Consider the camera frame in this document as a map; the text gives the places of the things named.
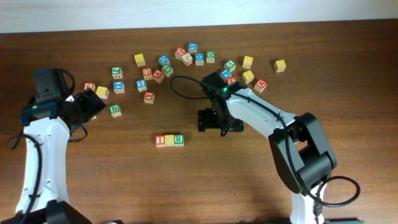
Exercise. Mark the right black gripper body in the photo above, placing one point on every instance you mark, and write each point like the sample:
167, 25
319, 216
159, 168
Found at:
224, 120

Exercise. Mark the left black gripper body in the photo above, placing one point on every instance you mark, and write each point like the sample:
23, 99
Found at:
86, 107

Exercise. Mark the green R block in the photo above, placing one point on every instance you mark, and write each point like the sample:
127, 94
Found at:
179, 140

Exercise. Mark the yellow C block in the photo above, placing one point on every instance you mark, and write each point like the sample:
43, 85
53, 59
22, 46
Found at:
169, 140

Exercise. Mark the red I block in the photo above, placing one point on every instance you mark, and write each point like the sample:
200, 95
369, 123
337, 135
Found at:
160, 141

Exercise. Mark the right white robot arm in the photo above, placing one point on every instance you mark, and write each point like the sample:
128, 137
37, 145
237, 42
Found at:
302, 154

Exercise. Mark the red 6 block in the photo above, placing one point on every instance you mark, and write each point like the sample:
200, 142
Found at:
89, 85

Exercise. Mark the green B block right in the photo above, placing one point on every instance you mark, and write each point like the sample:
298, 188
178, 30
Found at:
115, 110

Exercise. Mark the red E block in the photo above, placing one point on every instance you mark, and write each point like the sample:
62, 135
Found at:
231, 80

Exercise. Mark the blue P block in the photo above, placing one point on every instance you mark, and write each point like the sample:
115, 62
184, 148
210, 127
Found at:
225, 74

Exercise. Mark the blue I block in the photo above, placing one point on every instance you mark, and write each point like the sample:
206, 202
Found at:
118, 87

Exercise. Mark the yellow block centre right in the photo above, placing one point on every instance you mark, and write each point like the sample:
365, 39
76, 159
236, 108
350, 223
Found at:
248, 77

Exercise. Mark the red M block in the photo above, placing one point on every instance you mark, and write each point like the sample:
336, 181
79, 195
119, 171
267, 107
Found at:
260, 85

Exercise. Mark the green V block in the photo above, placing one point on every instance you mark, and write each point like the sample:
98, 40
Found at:
230, 66

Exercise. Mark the green J block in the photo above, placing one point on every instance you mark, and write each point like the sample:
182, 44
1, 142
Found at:
117, 72

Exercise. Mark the green N block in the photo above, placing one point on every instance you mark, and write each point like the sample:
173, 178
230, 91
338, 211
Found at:
210, 56

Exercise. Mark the blue H block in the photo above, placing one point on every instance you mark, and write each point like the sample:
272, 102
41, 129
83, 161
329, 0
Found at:
199, 59

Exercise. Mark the yellow block upper right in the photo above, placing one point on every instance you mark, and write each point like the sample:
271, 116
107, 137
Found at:
247, 62

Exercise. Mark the red and wood block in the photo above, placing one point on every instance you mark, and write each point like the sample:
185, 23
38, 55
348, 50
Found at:
187, 59

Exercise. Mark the blue 5 block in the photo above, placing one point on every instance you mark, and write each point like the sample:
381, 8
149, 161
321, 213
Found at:
141, 85

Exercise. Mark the green Z block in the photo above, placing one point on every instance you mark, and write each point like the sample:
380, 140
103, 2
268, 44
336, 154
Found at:
167, 70

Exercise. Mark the red K block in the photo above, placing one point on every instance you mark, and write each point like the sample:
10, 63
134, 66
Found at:
149, 97

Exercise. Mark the red A block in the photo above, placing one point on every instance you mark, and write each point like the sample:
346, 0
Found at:
158, 75

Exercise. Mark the blue X block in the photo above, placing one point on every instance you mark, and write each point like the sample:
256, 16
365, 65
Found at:
192, 47

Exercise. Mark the red C block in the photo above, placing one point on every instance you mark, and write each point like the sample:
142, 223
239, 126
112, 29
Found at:
179, 53

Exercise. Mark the blue D block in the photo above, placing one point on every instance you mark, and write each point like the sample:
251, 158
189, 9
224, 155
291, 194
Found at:
164, 60

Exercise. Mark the red U block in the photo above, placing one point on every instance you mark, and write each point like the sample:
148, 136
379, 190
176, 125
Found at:
147, 73

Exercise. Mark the yellow block far right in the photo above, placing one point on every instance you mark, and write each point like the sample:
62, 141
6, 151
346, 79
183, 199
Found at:
279, 66

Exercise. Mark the yellow block upper left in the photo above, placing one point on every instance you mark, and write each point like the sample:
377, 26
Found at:
140, 61

